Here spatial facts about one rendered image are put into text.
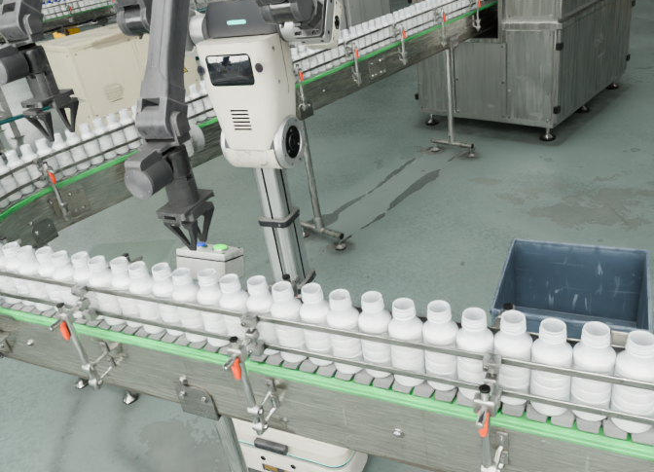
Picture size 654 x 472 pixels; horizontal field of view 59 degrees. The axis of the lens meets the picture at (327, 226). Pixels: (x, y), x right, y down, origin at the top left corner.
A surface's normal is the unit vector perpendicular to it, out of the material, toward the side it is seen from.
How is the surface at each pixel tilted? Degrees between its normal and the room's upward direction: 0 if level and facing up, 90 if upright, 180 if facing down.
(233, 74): 90
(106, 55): 90
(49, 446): 0
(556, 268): 90
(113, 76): 90
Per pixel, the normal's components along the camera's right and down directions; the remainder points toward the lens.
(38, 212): 0.88, 0.11
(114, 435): -0.15, -0.87
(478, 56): -0.67, 0.44
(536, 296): -0.41, 0.49
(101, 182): 0.73, 0.22
